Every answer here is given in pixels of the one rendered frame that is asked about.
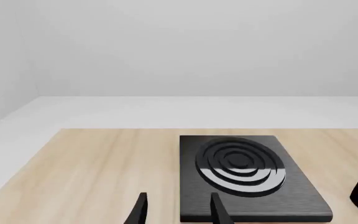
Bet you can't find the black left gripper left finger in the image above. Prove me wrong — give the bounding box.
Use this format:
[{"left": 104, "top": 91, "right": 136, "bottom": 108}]
[{"left": 123, "top": 192, "right": 149, "bottom": 224}]

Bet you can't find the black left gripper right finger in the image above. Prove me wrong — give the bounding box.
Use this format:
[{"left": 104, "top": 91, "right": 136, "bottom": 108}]
[{"left": 209, "top": 192, "right": 237, "bottom": 224}]

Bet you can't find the flat black stove plate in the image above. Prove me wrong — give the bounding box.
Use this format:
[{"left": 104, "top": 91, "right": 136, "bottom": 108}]
[{"left": 178, "top": 134, "right": 334, "bottom": 223}]

